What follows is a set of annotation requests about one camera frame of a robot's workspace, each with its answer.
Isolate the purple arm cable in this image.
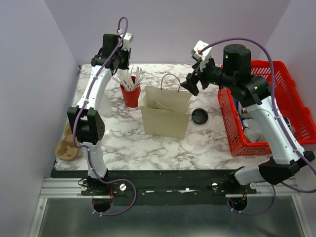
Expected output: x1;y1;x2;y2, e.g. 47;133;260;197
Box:
197;37;316;215
72;16;137;216

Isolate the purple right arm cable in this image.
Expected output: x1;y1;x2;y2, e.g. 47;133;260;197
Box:
197;37;316;215

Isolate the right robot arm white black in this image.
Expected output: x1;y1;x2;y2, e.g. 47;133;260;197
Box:
181;40;315;194

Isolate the red plastic cup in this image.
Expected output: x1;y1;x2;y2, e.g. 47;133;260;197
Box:
120;84;141;108

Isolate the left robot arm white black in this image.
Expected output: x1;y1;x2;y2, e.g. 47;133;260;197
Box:
67;32;134;195

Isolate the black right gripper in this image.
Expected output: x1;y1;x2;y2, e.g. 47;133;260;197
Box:
180;54;236;96

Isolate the beige paper takeout bag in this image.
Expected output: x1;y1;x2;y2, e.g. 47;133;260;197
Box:
138;85;192;139

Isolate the crumpled grey foil bag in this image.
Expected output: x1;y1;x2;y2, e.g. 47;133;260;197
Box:
242;118;266;143

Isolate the clear plastic water bottle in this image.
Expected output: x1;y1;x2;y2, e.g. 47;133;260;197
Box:
98;92;113;118

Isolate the red plastic basket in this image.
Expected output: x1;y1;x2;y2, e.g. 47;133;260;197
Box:
218;61;316;156

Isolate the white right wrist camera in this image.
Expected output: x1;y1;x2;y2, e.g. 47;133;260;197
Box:
191;40;212;72

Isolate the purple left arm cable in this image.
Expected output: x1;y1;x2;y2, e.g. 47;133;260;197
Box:
72;16;137;216

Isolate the black mounting rail base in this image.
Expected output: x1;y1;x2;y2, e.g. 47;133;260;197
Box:
81;169;262;207

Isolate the white wrapped straws bundle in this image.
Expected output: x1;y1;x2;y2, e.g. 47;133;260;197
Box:
113;67;145;91

